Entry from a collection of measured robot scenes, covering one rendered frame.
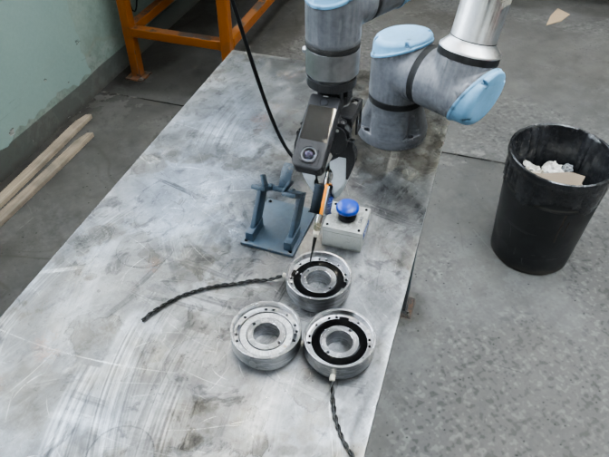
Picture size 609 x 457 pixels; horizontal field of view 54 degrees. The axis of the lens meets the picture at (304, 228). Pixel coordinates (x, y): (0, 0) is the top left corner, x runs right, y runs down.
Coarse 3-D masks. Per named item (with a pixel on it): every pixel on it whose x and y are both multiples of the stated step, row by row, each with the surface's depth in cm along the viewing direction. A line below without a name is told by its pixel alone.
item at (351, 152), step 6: (348, 138) 88; (348, 144) 88; (354, 144) 89; (348, 150) 88; (354, 150) 89; (342, 156) 90; (348, 156) 89; (354, 156) 89; (348, 162) 90; (354, 162) 90; (348, 168) 91; (348, 174) 91
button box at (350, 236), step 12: (336, 216) 105; (360, 216) 105; (324, 228) 103; (336, 228) 102; (348, 228) 102; (360, 228) 102; (324, 240) 105; (336, 240) 104; (348, 240) 103; (360, 240) 102
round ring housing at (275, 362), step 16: (256, 304) 91; (272, 304) 91; (240, 320) 90; (256, 320) 90; (272, 320) 90; (288, 320) 90; (256, 336) 91; (240, 352) 85; (288, 352) 85; (256, 368) 87; (272, 368) 87
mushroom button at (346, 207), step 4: (340, 200) 104; (344, 200) 103; (348, 200) 103; (352, 200) 103; (336, 204) 103; (340, 204) 103; (344, 204) 102; (348, 204) 102; (352, 204) 103; (356, 204) 103; (336, 208) 103; (340, 208) 102; (344, 208) 102; (348, 208) 102; (352, 208) 102; (356, 208) 102; (340, 212) 102; (344, 212) 102; (348, 212) 101; (352, 212) 102; (356, 212) 102; (344, 216) 102; (348, 216) 102
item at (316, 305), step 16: (304, 256) 99; (320, 256) 100; (336, 256) 98; (288, 272) 96; (304, 272) 97; (320, 272) 98; (288, 288) 94; (320, 288) 95; (304, 304) 93; (320, 304) 92; (336, 304) 93
